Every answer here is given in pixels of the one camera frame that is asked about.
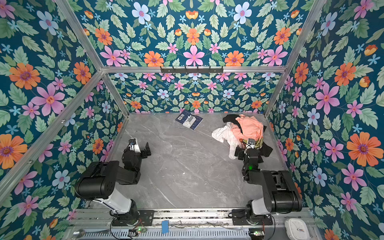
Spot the blue tape piece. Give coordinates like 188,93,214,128
162,220,170,235

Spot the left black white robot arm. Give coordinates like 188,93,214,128
75,139,152,226

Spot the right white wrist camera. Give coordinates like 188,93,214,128
247,139,256,149

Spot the white cloth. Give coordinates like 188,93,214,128
211,122,241,160

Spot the pink peach cloth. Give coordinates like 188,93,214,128
231,115,264,141

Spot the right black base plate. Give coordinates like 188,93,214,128
228,209,274,226

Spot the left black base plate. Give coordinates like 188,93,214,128
111,210,155,227

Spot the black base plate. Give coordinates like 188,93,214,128
111,210,155,227
228,209,274,226

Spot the black hook rail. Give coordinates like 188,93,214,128
160,66,224,74

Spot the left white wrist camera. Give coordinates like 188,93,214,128
127,138,141,153

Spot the metal spoon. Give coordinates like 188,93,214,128
71,229,110,239

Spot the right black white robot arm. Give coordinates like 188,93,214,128
229,147,303,225

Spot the white round device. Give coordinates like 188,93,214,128
285,218,310,240

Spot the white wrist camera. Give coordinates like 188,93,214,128
247,139,256,149
127,138,141,153

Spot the green lit circuit board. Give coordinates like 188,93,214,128
129,227,147,237

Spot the green patterned cloth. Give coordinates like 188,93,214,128
242,138,264,149

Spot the black cloth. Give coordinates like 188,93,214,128
223,114,273,157

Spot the dark blue booklet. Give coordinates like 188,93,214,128
176,110,203,130

